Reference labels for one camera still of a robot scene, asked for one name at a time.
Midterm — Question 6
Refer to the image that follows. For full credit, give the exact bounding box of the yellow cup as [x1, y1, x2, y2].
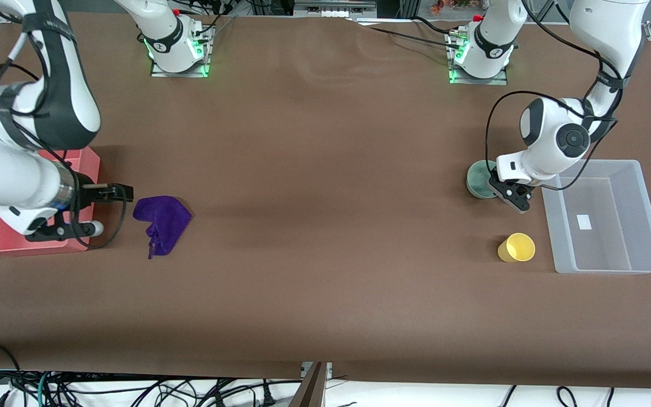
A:
[497, 232, 536, 263]

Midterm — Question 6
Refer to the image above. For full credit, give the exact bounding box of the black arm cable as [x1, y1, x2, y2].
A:
[484, 0, 643, 191]
[0, 31, 129, 250]

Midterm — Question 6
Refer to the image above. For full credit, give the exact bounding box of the teal cable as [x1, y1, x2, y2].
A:
[36, 371, 51, 407]

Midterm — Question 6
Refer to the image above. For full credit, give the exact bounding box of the black cable on table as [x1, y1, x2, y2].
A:
[354, 16, 463, 49]

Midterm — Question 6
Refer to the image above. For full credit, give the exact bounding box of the translucent plastic bin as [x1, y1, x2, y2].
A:
[541, 159, 651, 275]

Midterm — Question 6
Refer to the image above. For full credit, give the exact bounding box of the purple cloth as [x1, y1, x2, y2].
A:
[132, 196, 193, 259]

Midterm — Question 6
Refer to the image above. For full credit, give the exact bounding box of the grey power strip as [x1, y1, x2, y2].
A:
[293, 0, 378, 19]

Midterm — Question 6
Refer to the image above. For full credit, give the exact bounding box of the pale green bowl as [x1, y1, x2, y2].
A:
[466, 160, 501, 200]

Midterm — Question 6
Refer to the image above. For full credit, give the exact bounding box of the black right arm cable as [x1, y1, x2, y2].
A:
[0, 31, 129, 250]

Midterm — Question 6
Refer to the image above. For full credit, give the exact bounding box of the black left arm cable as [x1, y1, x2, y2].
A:
[484, 0, 643, 191]

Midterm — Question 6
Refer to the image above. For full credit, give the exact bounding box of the orange plastic item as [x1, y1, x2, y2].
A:
[429, 0, 474, 13]

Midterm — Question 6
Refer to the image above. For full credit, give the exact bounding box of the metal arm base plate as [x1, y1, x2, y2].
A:
[448, 31, 510, 86]
[150, 23, 212, 78]

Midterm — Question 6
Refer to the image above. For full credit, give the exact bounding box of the pink plastic bin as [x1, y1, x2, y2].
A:
[0, 146, 101, 254]

